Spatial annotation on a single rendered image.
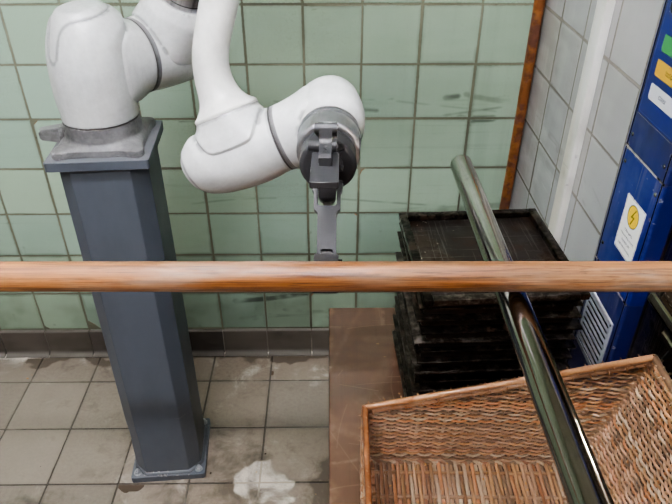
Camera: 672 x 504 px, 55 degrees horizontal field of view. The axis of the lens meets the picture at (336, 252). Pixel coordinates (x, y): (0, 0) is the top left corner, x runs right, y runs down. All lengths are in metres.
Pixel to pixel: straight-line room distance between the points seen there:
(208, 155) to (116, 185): 0.45
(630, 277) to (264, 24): 1.29
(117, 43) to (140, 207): 0.33
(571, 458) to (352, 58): 1.41
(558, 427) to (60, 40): 1.10
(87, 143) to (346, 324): 0.69
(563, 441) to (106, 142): 1.08
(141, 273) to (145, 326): 0.96
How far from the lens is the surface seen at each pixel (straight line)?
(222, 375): 2.25
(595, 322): 1.35
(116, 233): 1.46
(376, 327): 1.51
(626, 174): 1.23
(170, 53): 1.41
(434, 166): 1.93
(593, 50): 1.44
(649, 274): 0.68
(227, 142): 0.97
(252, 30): 1.77
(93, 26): 1.33
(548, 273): 0.65
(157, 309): 1.57
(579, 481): 0.52
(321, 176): 0.67
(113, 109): 1.36
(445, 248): 1.22
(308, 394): 2.16
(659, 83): 1.15
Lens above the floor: 1.57
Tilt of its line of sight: 34 degrees down
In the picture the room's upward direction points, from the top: straight up
